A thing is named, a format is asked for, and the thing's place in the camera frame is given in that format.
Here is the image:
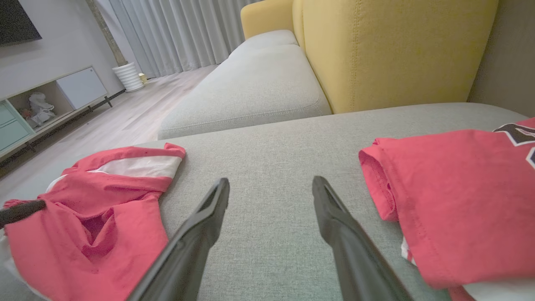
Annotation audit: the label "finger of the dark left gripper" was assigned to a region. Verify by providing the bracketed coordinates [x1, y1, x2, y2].
[0, 199, 46, 228]

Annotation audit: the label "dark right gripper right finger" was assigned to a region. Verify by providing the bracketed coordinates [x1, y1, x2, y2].
[311, 176, 414, 301]

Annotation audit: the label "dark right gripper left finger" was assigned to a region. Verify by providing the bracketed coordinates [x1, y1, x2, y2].
[127, 178, 230, 301]

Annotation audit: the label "red shorts with white stripe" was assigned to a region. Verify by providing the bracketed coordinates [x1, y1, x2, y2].
[0, 143, 186, 301]

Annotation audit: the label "red jersey with black print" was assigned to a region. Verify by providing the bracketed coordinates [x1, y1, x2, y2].
[359, 117, 535, 301]

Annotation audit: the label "white doll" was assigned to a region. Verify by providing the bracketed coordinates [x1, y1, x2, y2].
[27, 92, 56, 128]

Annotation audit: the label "large grey sofa ottoman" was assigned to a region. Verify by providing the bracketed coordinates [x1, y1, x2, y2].
[0, 102, 535, 301]

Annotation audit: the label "white low TV cabinet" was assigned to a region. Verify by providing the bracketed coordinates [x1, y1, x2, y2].
[0, 66, 113, 161]

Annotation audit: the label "white ribbed planter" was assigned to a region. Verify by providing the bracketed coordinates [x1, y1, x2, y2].
[112, 62, 145, 93]

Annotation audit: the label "grey sofa seat cushion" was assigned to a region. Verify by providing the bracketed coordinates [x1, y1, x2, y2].
[228, 29, 299, 59]
[158, 44, 333, 140]

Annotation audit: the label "brown plant trunk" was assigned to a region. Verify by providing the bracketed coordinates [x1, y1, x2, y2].
[86, 0, 128, 66]

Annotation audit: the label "yellow sofa backrest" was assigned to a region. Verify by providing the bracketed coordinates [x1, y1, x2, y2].
[292, 0, 308, 46]
[302, 0, 500, 114]

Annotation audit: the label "grey pleated curtain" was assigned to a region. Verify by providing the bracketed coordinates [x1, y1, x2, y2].
[95, 0, 262, 79]

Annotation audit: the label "yellow sofa armrest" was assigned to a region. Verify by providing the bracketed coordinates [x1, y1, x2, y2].
[240, 0, 294, 40]

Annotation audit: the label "black wall television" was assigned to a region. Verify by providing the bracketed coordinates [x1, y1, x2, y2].
[0, 0, 42, 46]

